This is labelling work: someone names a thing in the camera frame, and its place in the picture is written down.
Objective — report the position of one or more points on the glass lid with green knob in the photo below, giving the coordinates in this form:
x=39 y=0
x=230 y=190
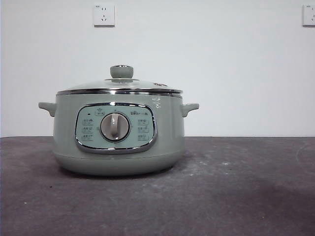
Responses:
x=98 y=86

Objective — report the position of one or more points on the green electric cooking pot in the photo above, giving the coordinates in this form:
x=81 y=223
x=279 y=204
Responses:
x=66 y=137

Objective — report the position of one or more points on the white wall socket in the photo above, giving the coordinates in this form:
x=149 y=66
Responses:
x=309 y=15
x=103 y=14

